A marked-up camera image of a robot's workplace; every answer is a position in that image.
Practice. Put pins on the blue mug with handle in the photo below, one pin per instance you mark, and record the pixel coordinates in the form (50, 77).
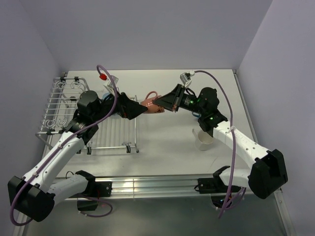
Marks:
(196, 115)

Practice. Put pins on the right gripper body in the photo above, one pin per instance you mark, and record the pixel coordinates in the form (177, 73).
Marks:
(189, 102)

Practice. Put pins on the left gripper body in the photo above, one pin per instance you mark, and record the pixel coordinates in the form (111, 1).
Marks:
(107, 105)

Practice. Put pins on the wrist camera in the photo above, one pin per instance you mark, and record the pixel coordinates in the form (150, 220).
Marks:
(108, 83)
(186, 78)

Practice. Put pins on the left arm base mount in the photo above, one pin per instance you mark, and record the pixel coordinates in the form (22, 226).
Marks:
(93, 195)

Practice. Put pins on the white mug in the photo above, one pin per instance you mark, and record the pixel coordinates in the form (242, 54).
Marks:
(202, 140)

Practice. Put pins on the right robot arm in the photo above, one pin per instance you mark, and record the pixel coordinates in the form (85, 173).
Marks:
(266, 170)

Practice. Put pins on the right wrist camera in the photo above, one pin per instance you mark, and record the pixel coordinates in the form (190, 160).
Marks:
(186, 78)

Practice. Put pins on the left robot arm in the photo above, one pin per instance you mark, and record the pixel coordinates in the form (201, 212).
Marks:
(35, 194)

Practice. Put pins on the metal wire dish rack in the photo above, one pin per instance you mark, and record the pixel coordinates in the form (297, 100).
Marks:
(113, 134)

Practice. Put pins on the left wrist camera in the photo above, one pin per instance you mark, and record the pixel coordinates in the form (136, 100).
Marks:
(108, 83)

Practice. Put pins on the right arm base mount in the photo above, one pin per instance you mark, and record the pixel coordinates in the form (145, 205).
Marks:
(212, 185)

